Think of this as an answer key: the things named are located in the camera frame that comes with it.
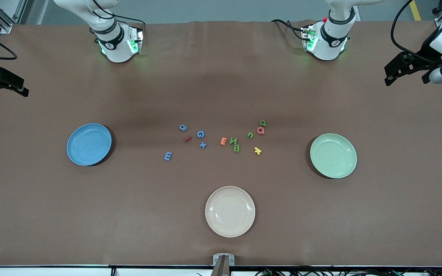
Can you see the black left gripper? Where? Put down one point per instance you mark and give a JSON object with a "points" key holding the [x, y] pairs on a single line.
{"points": [[426, 53]]}

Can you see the green foam letter p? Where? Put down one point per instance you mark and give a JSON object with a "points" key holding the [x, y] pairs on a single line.
{"points": [[263, 123]]}

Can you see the green foam letter u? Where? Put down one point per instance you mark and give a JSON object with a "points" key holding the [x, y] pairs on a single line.
{"points": [[250, 135]]}

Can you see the blue foam letter E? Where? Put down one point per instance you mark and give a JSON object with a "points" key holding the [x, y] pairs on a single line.
{"points": [[167, 156]]}

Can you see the blue foam letter a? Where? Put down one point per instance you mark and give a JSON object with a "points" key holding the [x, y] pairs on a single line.
{"points": [[183, 127]]}

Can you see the green foam letter B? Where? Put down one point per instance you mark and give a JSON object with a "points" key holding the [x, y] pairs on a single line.
{"points": [[236, 148]]}

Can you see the green foam letter N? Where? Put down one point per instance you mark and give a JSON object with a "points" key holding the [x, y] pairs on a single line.
{"points": [[233, 140]]}

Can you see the blue foam letter G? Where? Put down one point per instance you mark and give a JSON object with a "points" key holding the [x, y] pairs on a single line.
{"points": [[198, 134]]}

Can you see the blue foam letter x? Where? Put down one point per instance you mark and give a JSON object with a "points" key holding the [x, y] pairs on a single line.
{"points": [[202, 145]]}

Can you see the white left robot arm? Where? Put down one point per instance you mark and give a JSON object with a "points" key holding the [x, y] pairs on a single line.
{"points": [[328, 46]]}

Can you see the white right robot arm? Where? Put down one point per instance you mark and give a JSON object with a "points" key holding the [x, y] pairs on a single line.
{"points": [[117, 50]]}

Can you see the blue plate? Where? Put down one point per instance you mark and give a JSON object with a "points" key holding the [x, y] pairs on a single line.
{"points": [[89, 144]]}

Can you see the green plate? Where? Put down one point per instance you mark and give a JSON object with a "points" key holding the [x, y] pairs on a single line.
{"points": [[333, 155]]}

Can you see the pink foam letter Q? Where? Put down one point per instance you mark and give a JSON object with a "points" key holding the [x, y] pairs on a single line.
{"points": [[258, 132]]}

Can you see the yellow foam letter K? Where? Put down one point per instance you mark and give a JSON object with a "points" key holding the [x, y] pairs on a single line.
{"points": [[258, 151]]}

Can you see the brown table cover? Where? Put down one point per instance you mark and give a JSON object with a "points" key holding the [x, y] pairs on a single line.
{"points": [[221, 96]]}

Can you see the red foam letter I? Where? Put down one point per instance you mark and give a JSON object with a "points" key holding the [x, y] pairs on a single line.
{"points": [[187, 139]]}

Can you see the orange foam letter E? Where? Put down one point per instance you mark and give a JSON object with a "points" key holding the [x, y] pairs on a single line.
{"points": [[223, 141]]}

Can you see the beige plate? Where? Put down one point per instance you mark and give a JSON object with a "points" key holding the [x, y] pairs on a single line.
{"points": [[230, 211]]}

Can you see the aluminium frame profile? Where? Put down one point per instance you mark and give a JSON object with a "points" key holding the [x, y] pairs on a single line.
{"points": [[6, 27]]}

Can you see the white table edge rail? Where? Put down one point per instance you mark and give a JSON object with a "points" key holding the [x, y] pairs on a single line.
{"points": [[52, 271]]}

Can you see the grey metal camera bracket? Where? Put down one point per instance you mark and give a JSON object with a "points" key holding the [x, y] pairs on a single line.
{"points": [[223, 262]]}

